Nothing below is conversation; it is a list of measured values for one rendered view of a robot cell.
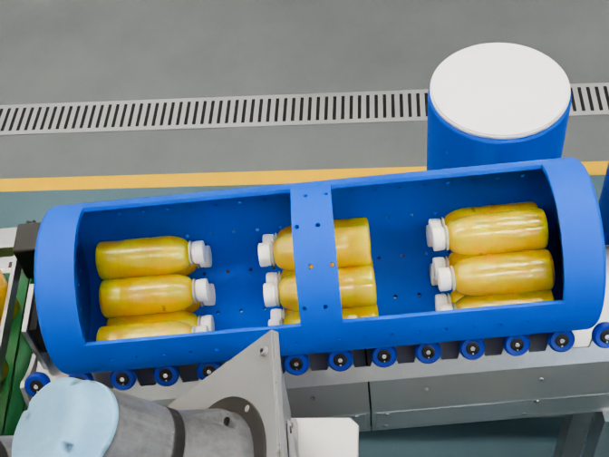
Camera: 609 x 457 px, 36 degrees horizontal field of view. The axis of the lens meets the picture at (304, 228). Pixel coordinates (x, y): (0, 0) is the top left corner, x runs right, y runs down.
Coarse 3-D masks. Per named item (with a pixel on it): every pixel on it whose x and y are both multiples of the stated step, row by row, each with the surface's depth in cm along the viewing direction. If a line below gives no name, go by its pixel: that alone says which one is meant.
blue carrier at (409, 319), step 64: (256, 192) 152; (320, 192) 149; (384, 192) 163; (448, 192) 164; (512, 192) 164; (576, 192) 143; (64, 256) 145; (256, 256) 170; (320, 256) 142; (384, 256) 169; (448, 256) 169; (576, 256) 141; (64, 320) 144; (256, 320) 167; (320, 320) 144; (384, 320) 145; (448, 320) 145; (512, 320) 146; (576, 320) 147
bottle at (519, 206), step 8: (464, 208) 158; (472, 208) 157; (480, 208) 157; (488, 208) 156; (496, 208) 156; (504, 208) 156; (512, 208) 156; (520, 208) 156; (528, 208) 156; (536, 208) 155; (448, 216) 157; (456, 216) 156; (448, 224) 156
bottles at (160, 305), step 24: (432, 264) 159; (120, 288) 158; (144, 288) 157; (168, 288) 157; (192, 288) 158; (120, 312) 158; (144, 312) 158; (168, 312) 159; (192, 312) 166; (288, 312) 159; (360, 312) 152; (96, 336) 154; (120, 336) 153; (144, 336) 153
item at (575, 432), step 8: (568, 416) 215; (576, 416) 212; (584, 416) 212; (592, 416) 212; (568, 424) 216; (576, 424) 215; (584, 424) 215; (560, 432) 226; (568, 432) 218; (576, 432) 218; (584, 432) 218; (560, 440) 227; (568, 440) 221; (576, 440) 221; (584, 440) 221; (560, 448) 228; (568, 448) 224; (576, 448) 224; (560, 456) 228; (568, 456) 228; (576, 456) 228
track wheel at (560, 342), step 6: (552, 336) 157; (558, 336) 157; (564, 336) 157; (570, 336) 157; (552, 342) 158; (558, 342) 158; (564, 342) 158; (570, 342) 158; (552, 348) 158; (558, 348) 158; (564, 348) 158
